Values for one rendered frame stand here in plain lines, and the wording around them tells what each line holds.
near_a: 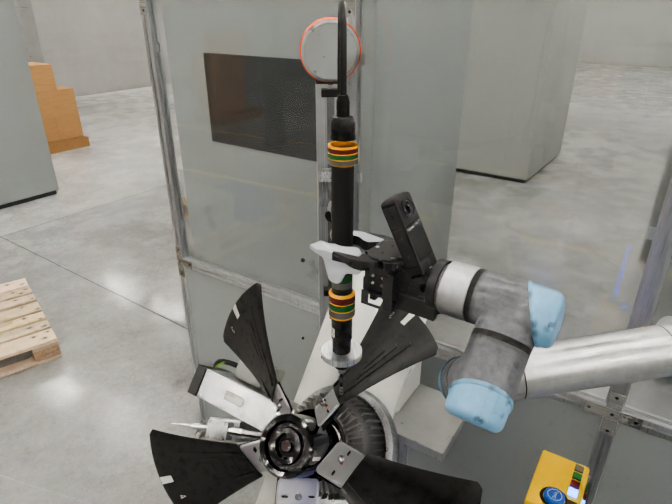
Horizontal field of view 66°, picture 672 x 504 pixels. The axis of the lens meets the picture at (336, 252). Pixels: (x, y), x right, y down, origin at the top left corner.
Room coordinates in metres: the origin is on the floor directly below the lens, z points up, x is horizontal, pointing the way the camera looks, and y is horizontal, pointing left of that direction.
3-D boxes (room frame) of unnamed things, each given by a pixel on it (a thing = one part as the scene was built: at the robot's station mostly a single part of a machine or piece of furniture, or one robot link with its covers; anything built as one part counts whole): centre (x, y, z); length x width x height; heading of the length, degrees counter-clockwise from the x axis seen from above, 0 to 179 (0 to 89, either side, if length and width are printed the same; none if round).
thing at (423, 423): (1.25, -0.21, 0.85); 0.36 x 0.24 x 0.03; 57
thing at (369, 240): (0.74, -0.03, 1.63); 0.09 x 0.03 x 0.06; 42
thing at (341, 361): (0.73, -0.01, 1.49); 0.09 x 0.07 x 0.10; 2
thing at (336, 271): (0.69, 0.00, 1.63); 0.09 x 0.03 x 0.06; 67
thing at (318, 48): (1.44, 0.02, 1.88); 0.16 x 0.07 x 0.16; 92
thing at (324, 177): (1.35, 0.01, 1.53); 0.10 x 0.07 x 0.09; 2
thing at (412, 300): (0.66, -0.10, 1.63); 0.12 x 0.08 x 0.09; 55
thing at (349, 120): (0.72, -0.01, 1.65); 0.04 x 0.04 x 0.46
